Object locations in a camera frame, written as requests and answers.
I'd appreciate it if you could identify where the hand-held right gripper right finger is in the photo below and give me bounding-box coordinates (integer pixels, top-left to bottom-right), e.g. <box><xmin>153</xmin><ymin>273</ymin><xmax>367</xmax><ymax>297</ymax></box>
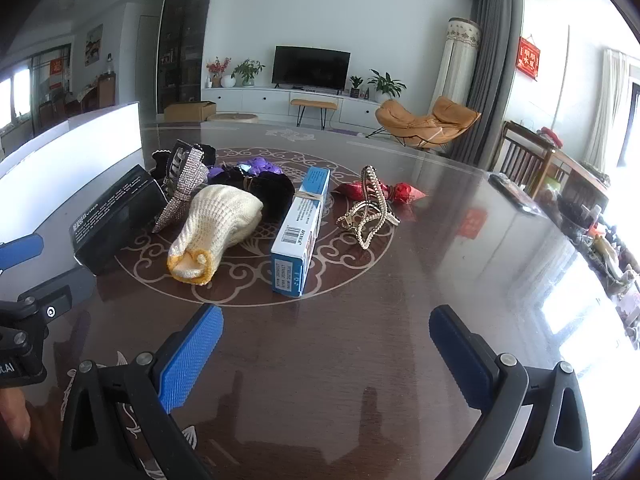
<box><xmin>429</xmin><ymin>305</ymin><xmax>593</xmax><ymax>480</ymax></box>

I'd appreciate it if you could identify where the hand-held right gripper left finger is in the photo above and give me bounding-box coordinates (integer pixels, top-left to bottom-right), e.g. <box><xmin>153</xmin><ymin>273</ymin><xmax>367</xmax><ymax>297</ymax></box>
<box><xmin>59</xmin><ymin>304</ymin><xmax>224</xmax><ymax>480</ymax></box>

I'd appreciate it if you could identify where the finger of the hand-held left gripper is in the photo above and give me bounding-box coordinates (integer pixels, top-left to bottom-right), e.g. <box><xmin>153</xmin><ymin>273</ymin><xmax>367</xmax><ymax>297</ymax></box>
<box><xmin>0</xmin><ymin>236</ymin><xmax>45</xmax><ymax>272</ymax></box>
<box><xmin>0</xmin><ymin>285</ymin><xmax>74</xmax><ymax>332</ymax></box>

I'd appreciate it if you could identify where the black cardboard box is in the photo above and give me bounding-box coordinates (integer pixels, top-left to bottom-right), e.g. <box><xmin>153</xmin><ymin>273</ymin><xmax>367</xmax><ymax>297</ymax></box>
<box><xmin>68</xmin><ymin>165</ymin><xmax>169</xmax><ymax>276</ymax></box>

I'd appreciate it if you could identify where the white storage box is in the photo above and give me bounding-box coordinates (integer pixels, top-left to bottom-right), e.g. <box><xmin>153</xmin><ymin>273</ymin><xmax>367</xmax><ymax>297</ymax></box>
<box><xmin>0</xmin><ymin>101</ymin><xmax>143</xmax><ymax>247</ymax></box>

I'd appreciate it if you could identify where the blue white medicine box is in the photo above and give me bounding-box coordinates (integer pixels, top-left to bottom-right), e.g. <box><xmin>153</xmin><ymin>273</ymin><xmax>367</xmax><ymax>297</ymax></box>
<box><xmin>270</xmin><ymin>166</ymin><xmax>331</xmax><ymax>298</ymax></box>

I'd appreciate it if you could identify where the gold rhinestone hair claw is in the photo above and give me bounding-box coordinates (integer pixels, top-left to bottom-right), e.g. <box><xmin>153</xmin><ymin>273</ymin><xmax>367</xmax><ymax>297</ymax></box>
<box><xmin>336</xmin><ymin>165</ymin><xmax>401</xmax><ymax>250</ymax></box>

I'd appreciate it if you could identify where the purple plastic toy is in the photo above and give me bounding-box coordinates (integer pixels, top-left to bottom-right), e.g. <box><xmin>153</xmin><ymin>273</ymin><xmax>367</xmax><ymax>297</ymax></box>
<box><xmin>235</xmin><ymin>157</ymin><xmax>286</xmax><ymax>176</ymax></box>

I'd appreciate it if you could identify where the dark patterned wooden desktop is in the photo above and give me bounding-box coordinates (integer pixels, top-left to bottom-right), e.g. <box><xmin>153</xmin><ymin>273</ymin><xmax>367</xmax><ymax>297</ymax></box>
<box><xmin>0</xmin><ymin>120</ymin><xmax>640</xmax><ymax>480</ymax></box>

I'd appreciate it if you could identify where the person's left hand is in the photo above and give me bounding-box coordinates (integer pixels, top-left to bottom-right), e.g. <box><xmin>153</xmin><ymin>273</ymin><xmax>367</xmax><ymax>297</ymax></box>
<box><xmin>0</xmin><ymin>387</ymin><xmax>32</xmax><ymax>442</ymax></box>

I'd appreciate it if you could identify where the cream knit glove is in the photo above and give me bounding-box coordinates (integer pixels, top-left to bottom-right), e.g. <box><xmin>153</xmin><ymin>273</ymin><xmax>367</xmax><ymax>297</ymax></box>
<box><xmin>167</xmin><ymin>184</ymin><xmax>264</xmax><ymax>286</ymax></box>

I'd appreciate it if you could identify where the window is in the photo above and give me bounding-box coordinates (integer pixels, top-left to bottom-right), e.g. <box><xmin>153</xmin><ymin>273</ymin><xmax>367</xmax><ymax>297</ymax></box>
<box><xmin>0</xmin><ymin>67</ymin><xmax>32</xmax><ymax>127</ymax></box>

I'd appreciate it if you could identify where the silver rhinestone hair claw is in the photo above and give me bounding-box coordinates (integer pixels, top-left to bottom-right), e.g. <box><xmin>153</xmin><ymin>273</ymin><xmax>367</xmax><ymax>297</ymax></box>
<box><xmin>151</xmin><ymin>141</ymin><xmax>210</xmax><ymax>234</ymax></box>

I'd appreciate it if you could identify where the black remote control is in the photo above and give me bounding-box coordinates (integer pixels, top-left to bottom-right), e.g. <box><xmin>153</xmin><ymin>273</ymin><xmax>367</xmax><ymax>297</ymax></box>
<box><xmin>489</xmin><ymin>172</ymin><xmax>549</xmax><ymax>217</ymax></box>

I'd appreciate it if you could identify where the red foil candy pouch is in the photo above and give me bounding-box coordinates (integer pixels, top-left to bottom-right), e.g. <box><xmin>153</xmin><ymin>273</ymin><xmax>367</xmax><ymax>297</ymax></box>
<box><xmin>331</xmin><ymin>181</ymin><xmax>428</xmax><ymax>206</ymax></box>

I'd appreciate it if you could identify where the assorted desk clutter pile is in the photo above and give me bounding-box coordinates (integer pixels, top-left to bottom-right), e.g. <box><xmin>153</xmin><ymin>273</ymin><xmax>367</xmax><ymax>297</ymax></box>
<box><xmin>550</xmin><ymin>180</ymin><xmax>640</xmax><ymax>347</ymax></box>

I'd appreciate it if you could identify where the wooden side cabinet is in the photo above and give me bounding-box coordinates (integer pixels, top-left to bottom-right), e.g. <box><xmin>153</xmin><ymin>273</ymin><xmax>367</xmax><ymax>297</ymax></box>
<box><xmin>96</xmin><ymin>72</ymin><xmax>117</xmax><ymax>109</ymax></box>

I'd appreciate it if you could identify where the tan rubber band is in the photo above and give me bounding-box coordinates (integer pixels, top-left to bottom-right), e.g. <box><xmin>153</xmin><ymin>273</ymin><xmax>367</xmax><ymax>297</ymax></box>
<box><xmin>292</xmin><ymin>187</ymin><xmax>329</xmax><ymax>204</ymax></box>

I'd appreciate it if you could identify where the wooden chair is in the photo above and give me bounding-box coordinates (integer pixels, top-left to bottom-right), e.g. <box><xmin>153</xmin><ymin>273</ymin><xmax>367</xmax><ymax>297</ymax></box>
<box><xmin>492</xmin><ymin>121</ymin><xmax>557</xmax><ymax>197</ymax></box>

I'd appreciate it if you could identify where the brown cardboard box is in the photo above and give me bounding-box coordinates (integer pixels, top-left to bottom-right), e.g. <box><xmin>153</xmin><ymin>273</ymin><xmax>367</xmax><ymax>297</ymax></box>
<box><xmin>164</xmin><ymin>101</ymin><xmax>217</xmax><ymax>122</ymax></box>

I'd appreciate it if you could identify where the wooden side table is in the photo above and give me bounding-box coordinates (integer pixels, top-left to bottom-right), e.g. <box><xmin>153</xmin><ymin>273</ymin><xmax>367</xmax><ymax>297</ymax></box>
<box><xmin>537</xmin><ymin>127</ymin><xmax>611</xmax><ymax>201</ymax></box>

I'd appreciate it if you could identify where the round woven cushion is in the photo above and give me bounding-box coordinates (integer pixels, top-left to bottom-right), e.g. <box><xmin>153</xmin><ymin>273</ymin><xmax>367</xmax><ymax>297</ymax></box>
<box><xmin>207</xmin><ymin>112</ymin><xmax>260</xmax><ymax>125</ymax></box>

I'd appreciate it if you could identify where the orange lounge chair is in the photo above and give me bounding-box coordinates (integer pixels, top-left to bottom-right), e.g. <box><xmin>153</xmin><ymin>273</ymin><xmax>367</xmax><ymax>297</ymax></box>
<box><xmin>367</xmin><ymin>96</ymin><xmax>482</xmax><ymax>151</ymax></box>

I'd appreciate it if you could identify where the white television cabinet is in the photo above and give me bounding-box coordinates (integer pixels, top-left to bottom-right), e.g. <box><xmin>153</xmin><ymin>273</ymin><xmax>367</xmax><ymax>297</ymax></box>
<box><xmin>201</xmin><ymin>85</ymin><xmax>389</xmax><ymax>131</ymax></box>

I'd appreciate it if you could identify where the dark display cabinet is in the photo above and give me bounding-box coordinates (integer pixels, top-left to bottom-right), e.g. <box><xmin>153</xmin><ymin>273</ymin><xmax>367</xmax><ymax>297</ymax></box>
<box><xmin>156</xmin><ymin>0</ymin><xmax>217</xmax><ymax>115</ymax></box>

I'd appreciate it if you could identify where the red flower bouquet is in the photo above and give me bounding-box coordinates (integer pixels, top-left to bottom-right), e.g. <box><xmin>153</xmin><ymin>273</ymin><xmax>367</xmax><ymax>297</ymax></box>
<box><xmin>206</xmin><ymin>56</ymin><xmax>232</xmax><ymax>87</ymax></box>

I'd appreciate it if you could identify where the orange top bench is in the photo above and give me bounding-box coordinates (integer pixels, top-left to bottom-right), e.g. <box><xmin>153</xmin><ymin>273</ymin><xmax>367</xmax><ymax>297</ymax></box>
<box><xmin>290</xmin><ymin>98</ymin><xmax>340</xmax><ymax>128</ymax></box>

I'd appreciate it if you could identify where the large leafy potted plant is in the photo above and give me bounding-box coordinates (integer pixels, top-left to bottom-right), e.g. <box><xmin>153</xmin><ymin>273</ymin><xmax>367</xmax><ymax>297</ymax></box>
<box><xmin>367</xmin><ymin>70</ymin><xmax>407</xmax><ymax>104</ymax></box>

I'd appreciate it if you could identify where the grey curtain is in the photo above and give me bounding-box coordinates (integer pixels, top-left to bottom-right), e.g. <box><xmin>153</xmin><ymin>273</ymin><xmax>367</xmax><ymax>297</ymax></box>
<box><xmin>452</xmin><ymin>0</ymin><xmax>526</xmax><ymax>167</ymax></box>

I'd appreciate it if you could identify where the green plant in glass vase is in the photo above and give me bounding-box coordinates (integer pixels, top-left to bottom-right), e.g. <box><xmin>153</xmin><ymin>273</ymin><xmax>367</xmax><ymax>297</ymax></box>
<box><xmin>231</xmin><ymin>58</ymin><xmax>266</xmax><ymax>87</ymax></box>

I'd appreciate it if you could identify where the white sheer curtain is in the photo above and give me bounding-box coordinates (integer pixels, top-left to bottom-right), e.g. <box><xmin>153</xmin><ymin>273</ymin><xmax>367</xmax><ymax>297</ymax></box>
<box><xmin>585</xmin><ymin>49</ymin><xmax>632</xmax><ymax>172</ymax></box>

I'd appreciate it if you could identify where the covered standing air conditioner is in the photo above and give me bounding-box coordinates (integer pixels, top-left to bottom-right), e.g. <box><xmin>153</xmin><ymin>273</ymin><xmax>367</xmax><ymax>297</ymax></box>
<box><xmin>430</xmin><ymin>16</ymin><xmax>483</xmax><ymax>111</ymax></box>

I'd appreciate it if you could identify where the black television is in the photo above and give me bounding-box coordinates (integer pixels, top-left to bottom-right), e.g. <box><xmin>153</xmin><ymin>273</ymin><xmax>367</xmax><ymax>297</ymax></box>
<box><xmin>272</xmin><ymin>45</ymin><xmax>351</xmax><ymax>92</ymax></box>

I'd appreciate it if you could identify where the black velvet drawstring bag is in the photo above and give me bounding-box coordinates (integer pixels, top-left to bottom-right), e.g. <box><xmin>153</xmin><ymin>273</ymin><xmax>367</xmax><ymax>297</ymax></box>
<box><xmin>207</xmin><ymin>162</ymin><xmax>296</xmax><ymax>221</ymax></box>

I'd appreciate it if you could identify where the framed wall picture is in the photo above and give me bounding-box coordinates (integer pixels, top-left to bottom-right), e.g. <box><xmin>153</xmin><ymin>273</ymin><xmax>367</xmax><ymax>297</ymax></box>
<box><xmin>84</xmin><ymin>24</ymin><xmax>104</xmax><ymax>67</ymax></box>

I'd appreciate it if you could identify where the red wall calendar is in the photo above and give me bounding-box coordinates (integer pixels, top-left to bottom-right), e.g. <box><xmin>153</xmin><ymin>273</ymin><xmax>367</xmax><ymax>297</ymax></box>
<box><xmin>518</xmin><ymin>36</ymin><xmax>542</xmax><ymax>81</ymax></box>

